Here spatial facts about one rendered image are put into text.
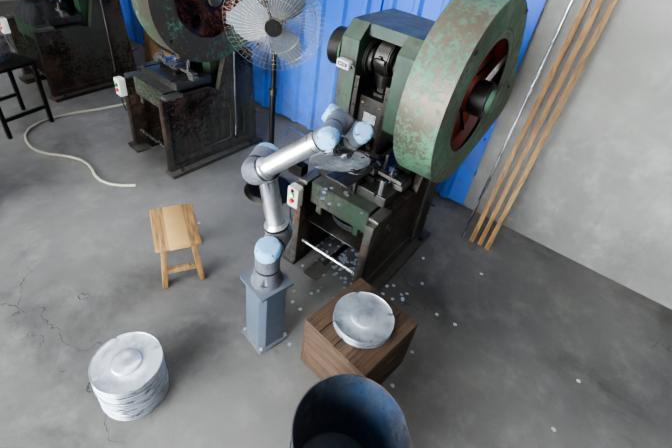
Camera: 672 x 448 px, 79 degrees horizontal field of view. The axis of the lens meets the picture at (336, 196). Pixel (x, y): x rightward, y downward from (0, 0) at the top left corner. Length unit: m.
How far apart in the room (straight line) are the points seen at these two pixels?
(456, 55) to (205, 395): 1.84
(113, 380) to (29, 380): 0.53
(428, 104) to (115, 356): 1.68
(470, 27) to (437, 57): 0.15
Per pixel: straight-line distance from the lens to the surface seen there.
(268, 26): 2.50
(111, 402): 2.12
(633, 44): 2.95
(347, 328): 1.97
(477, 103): 1.84
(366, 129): 1.51
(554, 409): 2.62
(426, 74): 1.56
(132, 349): 2.14
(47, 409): 2.40
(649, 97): 3.00
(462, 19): 1.63
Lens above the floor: 1.99
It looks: 37 degrees down
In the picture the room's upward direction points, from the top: 9 degrees clockwise
